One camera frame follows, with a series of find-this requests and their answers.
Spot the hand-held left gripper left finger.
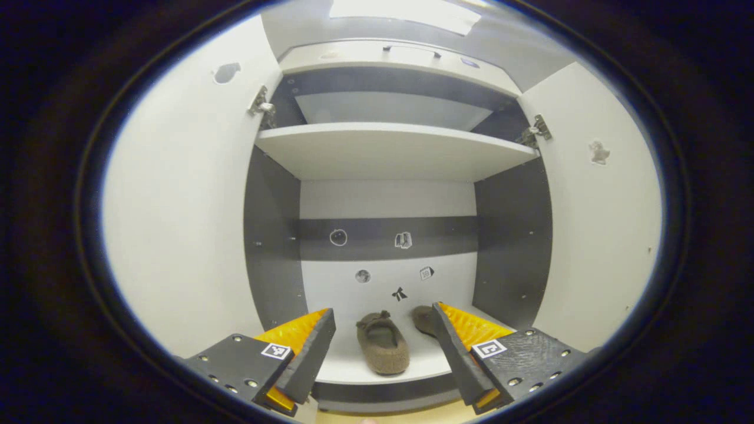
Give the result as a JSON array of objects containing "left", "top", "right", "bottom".
[{"left": 186, "top": 307, "right": 337, "bottom": 416}]

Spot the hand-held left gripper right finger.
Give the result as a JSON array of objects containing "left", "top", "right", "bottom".
[{"left": 429, "top": 302, "right": 590, "bottom": 416}]

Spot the brown fuzzy slipper shoe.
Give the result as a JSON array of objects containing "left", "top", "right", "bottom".
[
  {"left": 411, "top": 305, "right": 439, "bottom": 339},
  {"left": 356, "top": 310, "right": 411, "bottom": 376}
]

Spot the shoe cabinet door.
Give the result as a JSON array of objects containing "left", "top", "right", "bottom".
[
  {"left": 101, "top": 15, "right": 283, "bottom": 360},
  {"left": 518, "top": 62, "right": 663, "bottom": 354}
]

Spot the white and grey shoe cabinet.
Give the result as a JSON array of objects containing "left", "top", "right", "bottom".
[{"left": 243, "top": 38, "right": 554, "bottom": 413}]

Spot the metal door hinge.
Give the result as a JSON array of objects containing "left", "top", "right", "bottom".
[
  {"left": 518, "top": 114, "right": 553, "bottom": 148},
  {"left": 247, "top": 85, "right": 277, "bottom": 127}
]

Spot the white cabinet drawer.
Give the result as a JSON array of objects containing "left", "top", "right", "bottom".
[{"left": 278, "top": 40, "right": 524, "bottom": 98}]

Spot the long ceiling light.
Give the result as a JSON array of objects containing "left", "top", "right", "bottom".
[{"left": 329, "top": 0, "right": 482, "bottom": 36}]

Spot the metal drawer handle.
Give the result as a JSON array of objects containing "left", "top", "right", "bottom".
[{"left": 383, "top": 45, "right": 442, "bottom": 58}]

